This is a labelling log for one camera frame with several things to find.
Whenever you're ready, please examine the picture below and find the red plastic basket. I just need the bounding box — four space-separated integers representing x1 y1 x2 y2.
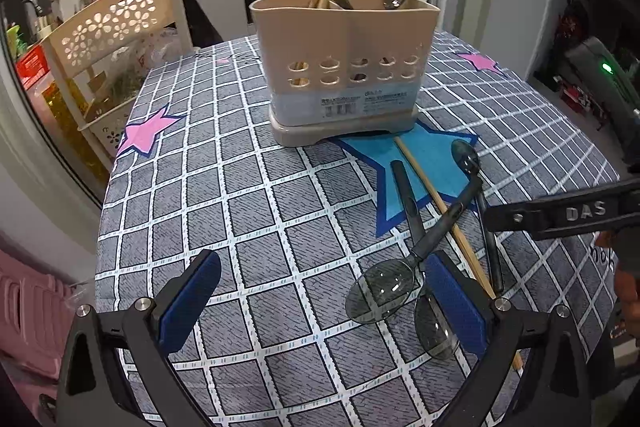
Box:
15 44 51 88

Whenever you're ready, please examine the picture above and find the person's right hand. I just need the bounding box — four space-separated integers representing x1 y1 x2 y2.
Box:
614 232 640 358

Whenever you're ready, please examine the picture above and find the pink plastic stool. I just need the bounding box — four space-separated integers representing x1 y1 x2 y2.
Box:
0 249 83 408

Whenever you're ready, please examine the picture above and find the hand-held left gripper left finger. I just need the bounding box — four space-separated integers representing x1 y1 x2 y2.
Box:
54 248 222 427

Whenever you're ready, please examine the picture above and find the crumpled white plastic bag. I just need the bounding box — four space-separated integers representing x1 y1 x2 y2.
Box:
100 27 196 108

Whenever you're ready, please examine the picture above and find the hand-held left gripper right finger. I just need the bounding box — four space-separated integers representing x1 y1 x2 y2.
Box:
425 251 593 427

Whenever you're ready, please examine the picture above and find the white flower-pattern basket cart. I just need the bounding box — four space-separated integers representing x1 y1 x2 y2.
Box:
42 0 196 158

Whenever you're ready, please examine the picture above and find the red and black pile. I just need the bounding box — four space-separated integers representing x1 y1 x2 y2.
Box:
532 0 601 118

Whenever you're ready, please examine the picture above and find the yellow plastic crate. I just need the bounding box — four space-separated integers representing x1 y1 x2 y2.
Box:
35 77 113 178

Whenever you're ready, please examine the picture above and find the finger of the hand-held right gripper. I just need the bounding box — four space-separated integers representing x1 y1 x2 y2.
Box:
482 199 536 234

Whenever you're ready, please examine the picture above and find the grey checked star tablecloth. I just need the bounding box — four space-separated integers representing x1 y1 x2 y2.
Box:
95 29 626 427

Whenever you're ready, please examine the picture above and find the beige plastic utensil holder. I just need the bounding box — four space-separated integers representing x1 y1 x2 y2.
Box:
249 0 442 148

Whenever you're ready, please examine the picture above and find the grey device with green light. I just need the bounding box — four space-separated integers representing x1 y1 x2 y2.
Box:
565 36 640 168

